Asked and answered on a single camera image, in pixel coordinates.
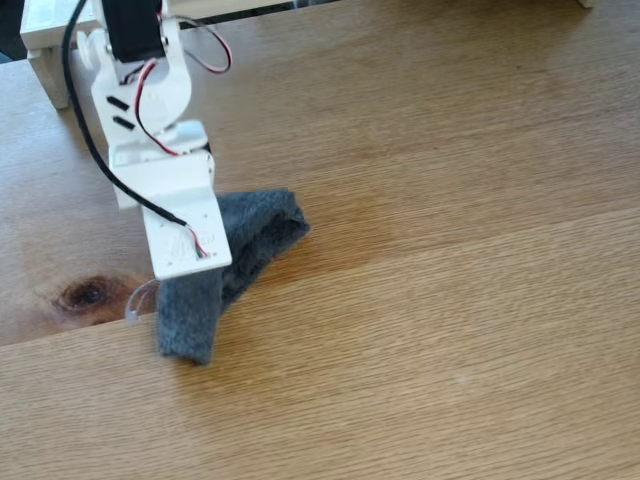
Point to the long curved white smear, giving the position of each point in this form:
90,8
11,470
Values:
131,312

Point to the white wooden riser shelf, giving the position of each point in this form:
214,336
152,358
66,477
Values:
40,60

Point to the dark grey fuzzy sock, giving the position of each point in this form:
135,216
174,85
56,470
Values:
190,320

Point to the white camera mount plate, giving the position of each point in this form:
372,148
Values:
192,235

